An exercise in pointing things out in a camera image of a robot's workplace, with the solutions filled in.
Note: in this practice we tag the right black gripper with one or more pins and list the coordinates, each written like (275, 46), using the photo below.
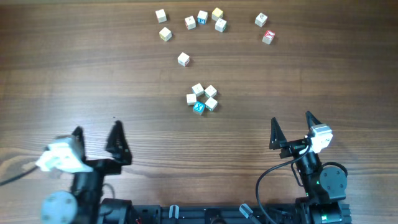
(278, 140)

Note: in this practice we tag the wooden block blue side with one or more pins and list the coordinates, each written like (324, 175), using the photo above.
(202, 17)

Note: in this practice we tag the wooden block top left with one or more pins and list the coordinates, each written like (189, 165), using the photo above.
(161, 15)

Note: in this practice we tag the wooden block red side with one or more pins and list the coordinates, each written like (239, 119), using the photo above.
(183, 59)

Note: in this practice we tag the wooden block red letter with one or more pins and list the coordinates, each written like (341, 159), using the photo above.
(190, 22)

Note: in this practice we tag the plain wooden block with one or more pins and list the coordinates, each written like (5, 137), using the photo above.
(191, 99)

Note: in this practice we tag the wooden block green picture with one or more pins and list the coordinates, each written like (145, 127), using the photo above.
(210, 91)

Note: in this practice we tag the wooden block blue Y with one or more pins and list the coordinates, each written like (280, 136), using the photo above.
(197, 89)

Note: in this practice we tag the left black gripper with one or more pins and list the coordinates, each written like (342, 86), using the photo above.
(120, 155)

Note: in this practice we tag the yellow top wooden block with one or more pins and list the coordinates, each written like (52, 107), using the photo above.
(217, 14)

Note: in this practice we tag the red top wooden block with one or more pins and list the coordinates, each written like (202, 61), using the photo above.
(268, 37)

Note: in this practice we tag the blue X wooden block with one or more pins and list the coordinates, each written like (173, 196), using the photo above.
(198, 108)

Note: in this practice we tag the wooden block teal side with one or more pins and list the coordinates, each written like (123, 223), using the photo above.
(211, 103)

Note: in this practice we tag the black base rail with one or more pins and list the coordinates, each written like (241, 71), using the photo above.
(214, 214)

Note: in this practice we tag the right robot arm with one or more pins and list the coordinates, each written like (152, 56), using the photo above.
(323, 183)

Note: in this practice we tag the wooden block yellow side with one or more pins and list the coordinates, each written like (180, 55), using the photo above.
(165, 34)

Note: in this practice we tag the wooden block green side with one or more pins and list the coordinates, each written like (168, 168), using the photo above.
(220, 25)

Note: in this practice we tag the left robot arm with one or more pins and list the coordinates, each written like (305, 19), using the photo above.
(84, 202)

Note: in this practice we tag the wooden block far right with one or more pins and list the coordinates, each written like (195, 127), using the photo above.
(261, 19)

